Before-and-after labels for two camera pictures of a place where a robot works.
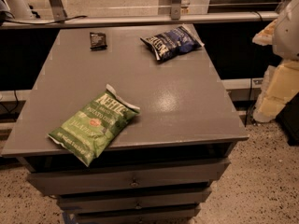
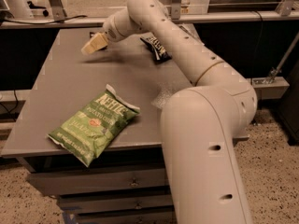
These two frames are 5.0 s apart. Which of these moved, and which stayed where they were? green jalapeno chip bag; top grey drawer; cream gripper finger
Moved: cream gripper finger
Stayed: top grey drawer; green jalapeno chip bag
